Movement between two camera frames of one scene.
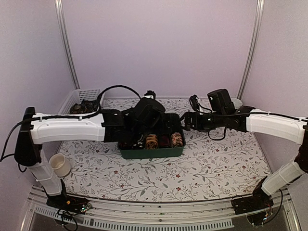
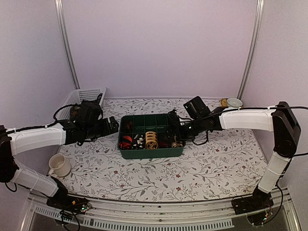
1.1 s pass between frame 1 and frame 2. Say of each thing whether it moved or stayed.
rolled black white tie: stayed
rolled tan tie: stayed
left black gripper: moved
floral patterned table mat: stayed
